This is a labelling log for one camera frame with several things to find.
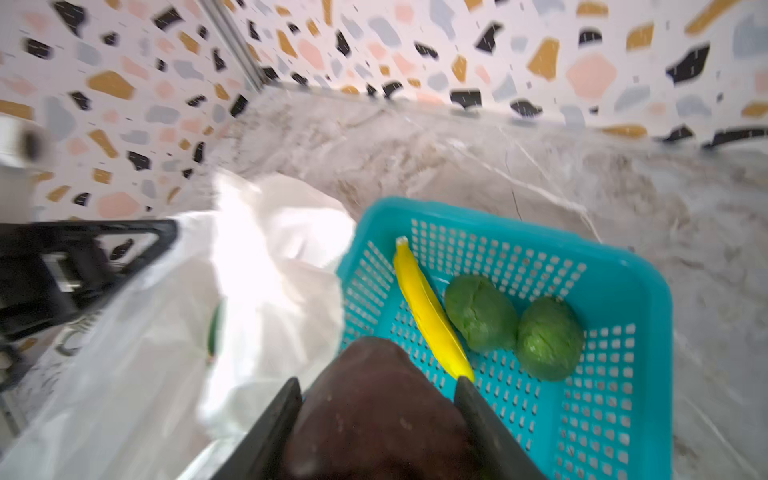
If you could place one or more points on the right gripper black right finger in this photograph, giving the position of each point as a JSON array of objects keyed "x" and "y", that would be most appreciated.
[{"x": 500, "y": 453}]

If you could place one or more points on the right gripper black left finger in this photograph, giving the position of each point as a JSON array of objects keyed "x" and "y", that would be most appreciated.
[{"x": 258, "y": 454}]

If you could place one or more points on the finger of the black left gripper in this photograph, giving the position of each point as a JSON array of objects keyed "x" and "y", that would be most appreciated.
[{"x": 53, "y": 273}]

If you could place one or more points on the dark purple fruit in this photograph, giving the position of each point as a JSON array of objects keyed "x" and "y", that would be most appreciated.
[{"x": 372, "y": 414}]

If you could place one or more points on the green avocado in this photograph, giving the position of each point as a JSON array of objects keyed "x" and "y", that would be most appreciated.
[
  {"x": 482, "y": 314},
  {"x": 550, "y": 340}
]

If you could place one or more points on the teal plastic basket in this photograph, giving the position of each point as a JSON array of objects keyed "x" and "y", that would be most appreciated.
[{"x": 612, "y": 417}]

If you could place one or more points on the white plastic bag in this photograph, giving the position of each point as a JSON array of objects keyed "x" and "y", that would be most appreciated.
[{"x": 184, "y": 360}]

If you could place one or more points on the yellow banana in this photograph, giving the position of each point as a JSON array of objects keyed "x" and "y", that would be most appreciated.
[{"x": 429, "y": 314}]

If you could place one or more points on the metal corner post left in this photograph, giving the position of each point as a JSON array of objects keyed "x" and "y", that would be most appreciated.
[{"x": 235, "y": 42}]

